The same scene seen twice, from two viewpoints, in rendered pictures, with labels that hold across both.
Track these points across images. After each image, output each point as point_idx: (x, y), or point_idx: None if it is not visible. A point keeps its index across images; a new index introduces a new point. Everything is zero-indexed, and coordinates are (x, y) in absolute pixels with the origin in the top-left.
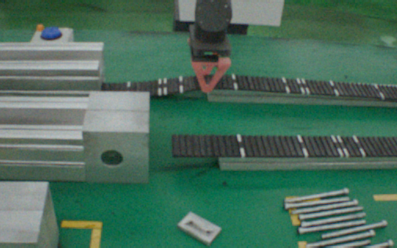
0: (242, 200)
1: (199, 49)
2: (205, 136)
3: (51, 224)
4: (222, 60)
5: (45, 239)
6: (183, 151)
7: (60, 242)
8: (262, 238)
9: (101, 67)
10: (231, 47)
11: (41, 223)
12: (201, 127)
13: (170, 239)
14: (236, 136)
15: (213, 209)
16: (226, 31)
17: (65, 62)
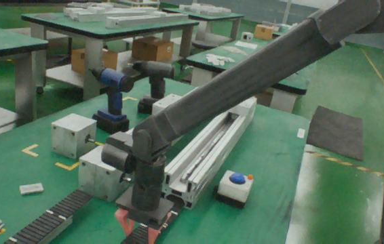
0: (28, 212)
1: (129, 188)
2: (79, 205)
3: (68, 143)
4: (123, 211)
5: (59, 135)
6: (75, 192)
7: (70, 158)
8: None
9: (185, 192)
10: (119, 202)
11: (59, 126)
12: (103, 228)
13: (38, 181)
14: (65, 217)
15: (36, 200)
16: (135, 200)
17: (177, 163)
